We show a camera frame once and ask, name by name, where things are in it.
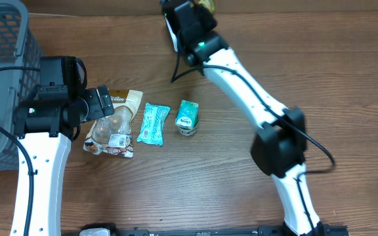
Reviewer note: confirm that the green lidded jar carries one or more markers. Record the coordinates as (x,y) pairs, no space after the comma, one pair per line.
(187,131)

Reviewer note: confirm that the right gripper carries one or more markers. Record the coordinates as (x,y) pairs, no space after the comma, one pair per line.
(209,16)

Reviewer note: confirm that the small teal white packet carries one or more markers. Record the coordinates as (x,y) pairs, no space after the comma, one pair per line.
(187,113)

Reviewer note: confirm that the white barcode scanner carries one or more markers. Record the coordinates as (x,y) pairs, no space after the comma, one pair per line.
(172,34)

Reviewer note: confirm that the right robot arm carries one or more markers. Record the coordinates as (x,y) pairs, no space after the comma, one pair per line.
(280,139)

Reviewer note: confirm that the brown Pantree snack pouch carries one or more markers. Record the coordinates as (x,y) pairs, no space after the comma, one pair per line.
(113,134)

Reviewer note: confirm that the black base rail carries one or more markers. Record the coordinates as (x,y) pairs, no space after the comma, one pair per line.
(111,229)

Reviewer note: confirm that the grey plastic mesh basket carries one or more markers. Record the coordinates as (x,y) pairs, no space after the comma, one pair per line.
(20,54)

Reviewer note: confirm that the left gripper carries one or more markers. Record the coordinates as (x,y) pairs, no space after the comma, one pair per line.
(97,110)

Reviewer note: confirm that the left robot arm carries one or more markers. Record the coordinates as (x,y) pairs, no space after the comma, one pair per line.
(44,125)

